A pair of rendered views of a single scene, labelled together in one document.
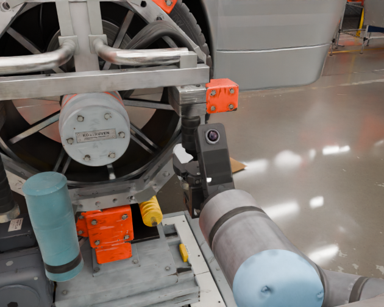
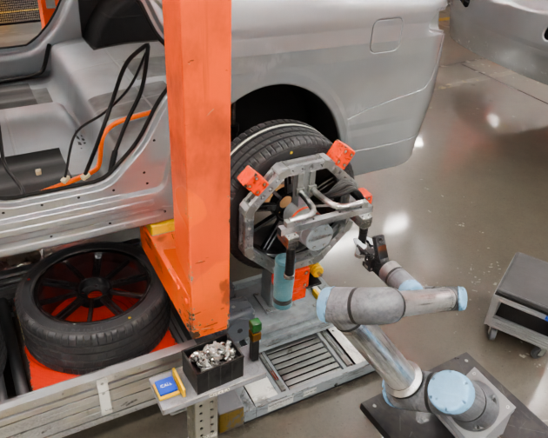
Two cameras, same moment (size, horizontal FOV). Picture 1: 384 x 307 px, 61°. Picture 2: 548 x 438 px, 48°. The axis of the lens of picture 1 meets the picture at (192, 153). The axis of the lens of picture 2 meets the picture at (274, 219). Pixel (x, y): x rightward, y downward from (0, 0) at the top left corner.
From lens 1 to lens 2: 1.97 m
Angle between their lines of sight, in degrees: 13
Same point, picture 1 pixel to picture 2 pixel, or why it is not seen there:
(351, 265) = not seen: hidden behind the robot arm
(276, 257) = (411, 282)
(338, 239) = (424, 275)
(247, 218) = (399, 270)
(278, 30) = (384, 133)
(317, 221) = (408, 262)
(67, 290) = not seen: hidden behind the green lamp
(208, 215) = (384, 270)
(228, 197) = (390, 264)
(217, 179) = (383, 256)
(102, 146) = (321, 241)
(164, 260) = (310, 300)
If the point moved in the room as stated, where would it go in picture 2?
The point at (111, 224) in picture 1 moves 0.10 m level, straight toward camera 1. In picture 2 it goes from (298, 277) to (310, 291)
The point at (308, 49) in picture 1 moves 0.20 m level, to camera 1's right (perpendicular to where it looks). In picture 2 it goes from (404, 142) to (440, 140)
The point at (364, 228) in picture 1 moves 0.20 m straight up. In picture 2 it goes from (444, 266) to (451, 240)
